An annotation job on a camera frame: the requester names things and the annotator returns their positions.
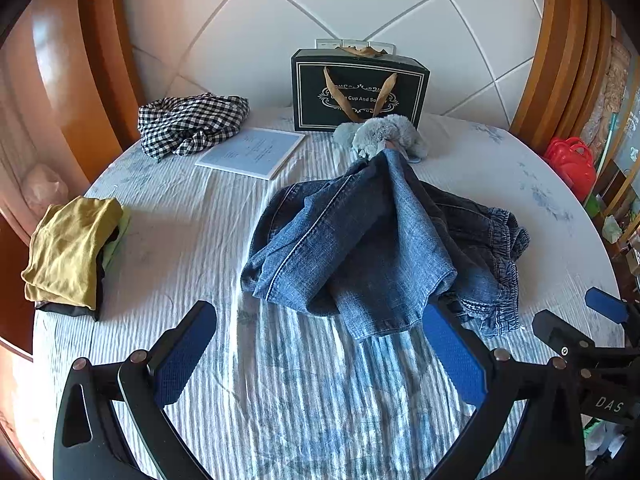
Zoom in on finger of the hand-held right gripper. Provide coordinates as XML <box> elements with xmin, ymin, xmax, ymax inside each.
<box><xmin>585</xmin><ymin>286</ymin><xmax>640</xmax><ymax>348</ymax></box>
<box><xmin>531</xmin><ymin>310</ymin><xmax>596</xmax><ymax>376</ymax></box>

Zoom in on folded light green garment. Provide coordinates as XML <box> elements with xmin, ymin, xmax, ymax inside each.
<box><xmin>102</xmin><ymin>207</ymin><xmax>132</xmax><ymax>266</ymax></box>

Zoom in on dark green gift bag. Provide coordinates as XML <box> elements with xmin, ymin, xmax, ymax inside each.
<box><xmin>291</xmin><ymin>47</ymin><xmax>431</xmax><ymax>133</ymax></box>

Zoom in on white padded headboard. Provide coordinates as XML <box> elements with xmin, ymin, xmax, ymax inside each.
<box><xmin>120</xmin><ymin>0</ymin><xmax>548</xmax><ymax>133</ymax></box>

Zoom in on pale pink curtain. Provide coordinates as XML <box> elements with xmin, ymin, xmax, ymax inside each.
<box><xmin>0</xmin><ymin>60</ymin><xmax>93</xmax><ymax>246</ymax></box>

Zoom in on grey plush toy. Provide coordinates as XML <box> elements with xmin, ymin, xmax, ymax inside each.
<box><xmin>332</xmin><ymin>114</ymin><xmax>431</xmax><ymax>163</ymax></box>

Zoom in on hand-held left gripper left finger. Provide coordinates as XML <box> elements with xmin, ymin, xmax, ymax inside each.
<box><xmin>52</xmin><ymin>300</ymin><xmax>218</xmax><ymax>480</ymax></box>

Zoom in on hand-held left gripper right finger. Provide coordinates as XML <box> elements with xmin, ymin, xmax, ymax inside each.
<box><xmin>422</xmin><ymin>300</ymin><xmax>586</xmax><ymax>480</ymax></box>

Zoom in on black white checked cloth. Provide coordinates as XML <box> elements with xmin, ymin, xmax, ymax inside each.
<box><xmin>137</xmin><ymin>92</ymin><xmax>251</xmax><ymax>161</ymax></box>

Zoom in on wooden headboard post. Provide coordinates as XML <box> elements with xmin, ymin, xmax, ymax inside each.
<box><xmin>510</xmin><ymin>0</ymin><xmax>616</xmax><ymax>156</ymax></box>
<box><xmin>77</xmin><ymin>0</ymin><xmax>148</xmax><ymax>153</ymax></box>

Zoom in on patterned cloth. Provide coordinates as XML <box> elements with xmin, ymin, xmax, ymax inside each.
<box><xmin>580</xmin><ymin>37</ymin><xmax>632</xmax><ymax>146</ymax></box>

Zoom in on folded yellow shirt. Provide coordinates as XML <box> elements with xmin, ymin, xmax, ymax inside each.
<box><xmin>21</xmin><ymin>196</ymin><xmax>124</xmax><ymax>311</ymax></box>

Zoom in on folded black garment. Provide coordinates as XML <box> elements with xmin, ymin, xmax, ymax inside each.
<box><xmin>32</xmin><ymin>230</ymin><xmax>121</xmax><ymax>322</ymax></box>

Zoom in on white paper booklet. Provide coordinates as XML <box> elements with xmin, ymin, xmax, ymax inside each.
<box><xmin>194</xmin><ymin>127</ymin><xmax>307</xmax><ymax>181</ymax></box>

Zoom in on red plastic basket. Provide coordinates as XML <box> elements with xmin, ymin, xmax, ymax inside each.
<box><xmin>542</xmin><ymin>136</ymin><xmax>597</xmax><ymax>201</ymax></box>

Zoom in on blue denim jeans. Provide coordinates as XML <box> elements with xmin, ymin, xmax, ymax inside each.
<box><xmin>240</xmin><ymin>149</ymin><xmax>531</xmax><ymax>343</ymax></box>

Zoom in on cluttered wooden shelf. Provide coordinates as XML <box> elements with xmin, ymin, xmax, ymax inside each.
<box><xmin>585</xmin><ymin>110</ymin><xmax>640</xmax><ymax>301</ymax></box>

